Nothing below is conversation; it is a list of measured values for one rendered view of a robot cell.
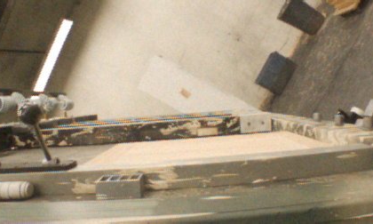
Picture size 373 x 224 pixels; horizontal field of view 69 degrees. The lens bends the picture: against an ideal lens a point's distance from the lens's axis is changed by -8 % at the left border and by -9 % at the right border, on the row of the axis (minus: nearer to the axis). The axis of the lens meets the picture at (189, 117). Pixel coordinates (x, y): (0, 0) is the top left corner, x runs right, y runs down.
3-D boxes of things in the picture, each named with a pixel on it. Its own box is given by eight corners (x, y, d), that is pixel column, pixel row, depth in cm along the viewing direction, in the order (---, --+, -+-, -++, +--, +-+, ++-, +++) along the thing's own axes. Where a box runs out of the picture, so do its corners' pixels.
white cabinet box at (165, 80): (272, 120, 448) (154, 54, 444) (252, 151, 459) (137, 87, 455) (265, 113, 508) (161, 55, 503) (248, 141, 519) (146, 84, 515)
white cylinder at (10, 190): (-17, 203, 44) (27, 201, 44) (-20, 185, 44) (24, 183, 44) (-5, 196, 47) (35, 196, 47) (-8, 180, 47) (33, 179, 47)
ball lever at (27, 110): (59, 174, 49) (32, 108, 42) (39, 175, 49) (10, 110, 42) (66, 160, 52) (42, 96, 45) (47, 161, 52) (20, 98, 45)
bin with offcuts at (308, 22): (330, 10, 433) (296, -12, 431) (314, 37, 443) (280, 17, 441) (320, 14, 483) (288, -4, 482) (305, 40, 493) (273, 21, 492)
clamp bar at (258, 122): (273, 131, 114) (268, 69, 113) (-12, 150, 115) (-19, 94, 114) (266, 129, 124) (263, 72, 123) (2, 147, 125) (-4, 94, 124)
